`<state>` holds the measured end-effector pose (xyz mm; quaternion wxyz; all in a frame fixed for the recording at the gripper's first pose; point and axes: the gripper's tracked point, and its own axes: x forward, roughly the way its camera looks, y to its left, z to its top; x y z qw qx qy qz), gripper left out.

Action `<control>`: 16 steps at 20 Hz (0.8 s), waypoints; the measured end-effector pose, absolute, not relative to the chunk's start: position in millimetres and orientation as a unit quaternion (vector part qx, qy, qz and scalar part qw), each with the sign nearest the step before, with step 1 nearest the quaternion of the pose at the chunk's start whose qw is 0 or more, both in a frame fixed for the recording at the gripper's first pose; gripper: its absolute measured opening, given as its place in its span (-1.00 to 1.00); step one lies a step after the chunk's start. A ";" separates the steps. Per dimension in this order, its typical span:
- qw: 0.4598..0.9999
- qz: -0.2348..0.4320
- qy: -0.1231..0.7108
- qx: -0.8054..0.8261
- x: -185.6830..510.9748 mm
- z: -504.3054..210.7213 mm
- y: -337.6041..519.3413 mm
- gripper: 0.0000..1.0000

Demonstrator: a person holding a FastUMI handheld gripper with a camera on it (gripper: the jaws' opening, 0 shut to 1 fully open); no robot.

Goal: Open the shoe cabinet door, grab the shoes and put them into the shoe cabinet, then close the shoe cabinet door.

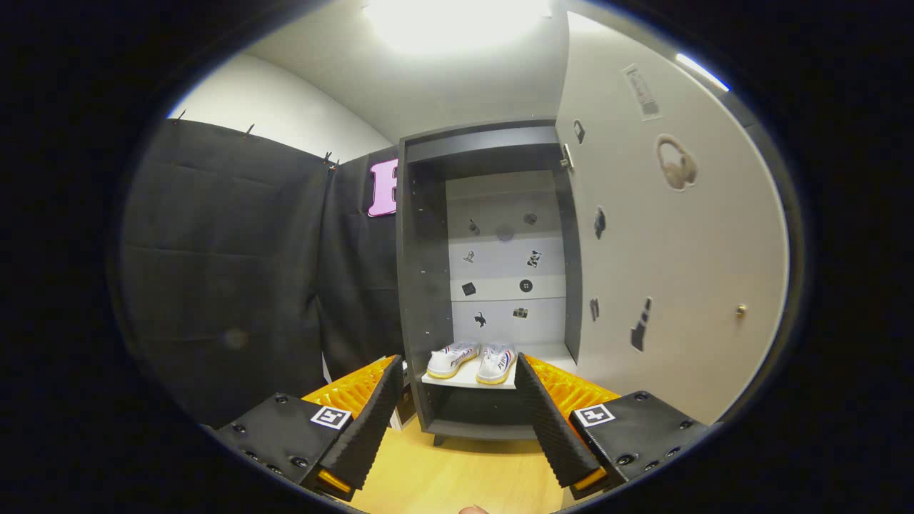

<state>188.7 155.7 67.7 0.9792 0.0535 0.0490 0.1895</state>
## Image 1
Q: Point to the metal door hinge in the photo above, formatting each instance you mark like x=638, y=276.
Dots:
x=566, y=157

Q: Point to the black backdrop cloth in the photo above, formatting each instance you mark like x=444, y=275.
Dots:
x=228, y=285

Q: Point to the beige shoe cabinet door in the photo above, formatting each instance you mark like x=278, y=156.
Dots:
x=678, y=250

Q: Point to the white canvas shoe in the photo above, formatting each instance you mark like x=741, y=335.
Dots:
x=452, y=359
x=496, y=363

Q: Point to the large ceiling light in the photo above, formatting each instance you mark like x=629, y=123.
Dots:
x=457, y=21

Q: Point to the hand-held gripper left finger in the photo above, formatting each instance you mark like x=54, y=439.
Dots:
x=371, y=428

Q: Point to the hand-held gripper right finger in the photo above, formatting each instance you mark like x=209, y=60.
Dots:
x=550, y=428

